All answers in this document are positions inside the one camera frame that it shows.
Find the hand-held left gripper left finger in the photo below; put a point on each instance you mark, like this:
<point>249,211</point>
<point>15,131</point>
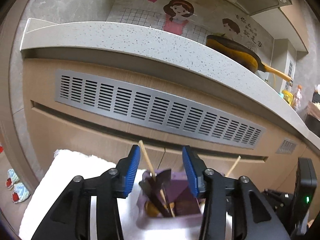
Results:
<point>132,170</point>

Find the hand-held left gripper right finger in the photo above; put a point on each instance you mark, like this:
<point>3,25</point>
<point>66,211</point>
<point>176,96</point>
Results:
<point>191,172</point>

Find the wooden chopstick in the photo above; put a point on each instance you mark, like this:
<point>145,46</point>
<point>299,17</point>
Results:
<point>233,166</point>
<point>146,157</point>

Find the purple utensil holder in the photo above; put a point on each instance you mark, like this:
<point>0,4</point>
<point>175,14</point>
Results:
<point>185,200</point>

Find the dark translucent plastic spoon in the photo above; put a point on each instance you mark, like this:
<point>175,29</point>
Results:
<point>152,196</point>

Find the small grey vent grille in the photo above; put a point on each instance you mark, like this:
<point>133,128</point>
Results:
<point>286,145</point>

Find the clear bottle with orange cap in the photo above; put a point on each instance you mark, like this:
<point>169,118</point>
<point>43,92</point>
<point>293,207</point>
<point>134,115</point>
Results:
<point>298,100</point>

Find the yellow container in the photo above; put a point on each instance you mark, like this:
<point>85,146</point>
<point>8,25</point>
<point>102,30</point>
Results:
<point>287,97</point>

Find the white towel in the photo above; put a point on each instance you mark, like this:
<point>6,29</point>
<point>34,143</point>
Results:
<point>40,195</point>

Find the long grey vent grille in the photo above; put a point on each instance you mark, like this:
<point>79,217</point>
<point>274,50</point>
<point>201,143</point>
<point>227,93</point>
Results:
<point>58,87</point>

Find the knitted blue white slipper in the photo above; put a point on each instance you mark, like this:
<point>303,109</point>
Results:
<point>12,178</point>
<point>21,193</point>

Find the white slatted panel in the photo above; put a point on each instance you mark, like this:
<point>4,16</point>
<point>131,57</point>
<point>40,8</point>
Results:
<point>290,55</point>

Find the speckled grey countertop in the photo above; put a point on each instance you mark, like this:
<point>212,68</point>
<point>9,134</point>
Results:
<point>125,42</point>

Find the yellow frying pan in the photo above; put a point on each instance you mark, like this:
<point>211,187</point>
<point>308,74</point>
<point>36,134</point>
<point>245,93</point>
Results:
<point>232,50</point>

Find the cartoon wall poster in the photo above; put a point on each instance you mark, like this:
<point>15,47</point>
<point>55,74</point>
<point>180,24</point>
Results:
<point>180,12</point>

